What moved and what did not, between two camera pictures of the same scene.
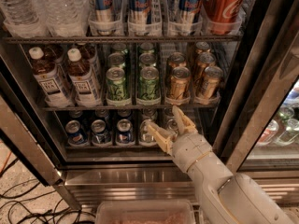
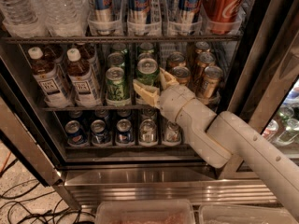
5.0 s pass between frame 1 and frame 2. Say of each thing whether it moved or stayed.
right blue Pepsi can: stayed
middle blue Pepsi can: stayed
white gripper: moved
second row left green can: stayed
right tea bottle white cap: stayed
